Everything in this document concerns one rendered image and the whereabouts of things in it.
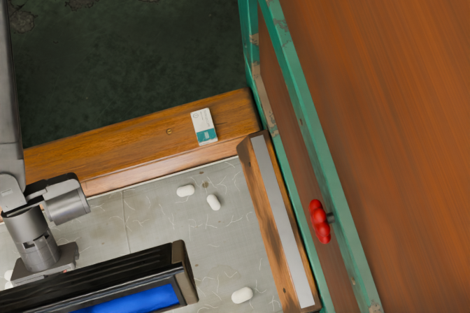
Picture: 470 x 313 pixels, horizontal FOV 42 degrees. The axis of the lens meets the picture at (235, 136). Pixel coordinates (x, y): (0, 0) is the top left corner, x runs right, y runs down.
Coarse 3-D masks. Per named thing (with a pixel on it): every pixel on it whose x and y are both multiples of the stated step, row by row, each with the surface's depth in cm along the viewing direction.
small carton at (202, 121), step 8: (192, 112) 110; (200, 112) 110; (208, 112) 110; (192, 120) 110; (200, 120) 109; (208, 120) 109; (200, 128) 109; (208, 128) 109; (200, 136) 109; (208, 136) 108; (216, 136) 108; (200, 144) 109
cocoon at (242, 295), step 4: (244, 288) 103; (248, 288) 103; (236, 292) 103; (240, 292) 103; (244, 292) 103; (248, 292) 103; (232, 296) 103; (236, 296) 103; (240, 296) 103; (244, 296) 103; (248, 296) 103; (236, 300) 103; (240, 300) 103; (244, 300) 103
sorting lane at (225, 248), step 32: (224, 160) 112; (128, 192) 111; (160, 192) 111; (224, 192) 110; (0, 224) 111; (64, 224) 110; (96, 224) 110; (128, 224) 109; (160, 224) 109; (192, 224) 109; (224, 224) 108; (256, 224) 108; (0, 256) 109; (96, 256) 108; (192, 256) 107; (224, 256) 107; (256, 256) 106; (0, 288) 107; (224, 288) 105; (256, 288) 105
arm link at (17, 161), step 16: (0, 0) 84; (0, 16) 85; (0, 32) 85; (0, 48) 86; (0, 64) 86; (0, 80) 87; (0, 96) 87; (16, 96) 89; (0, 112) 88; (16, 112) 89; (0, 128) 88; (16, 128) 89; (0, 144) 88; (16, 144) 89; (0, 160) 88; (16, 160) 89; (16, 176) 90
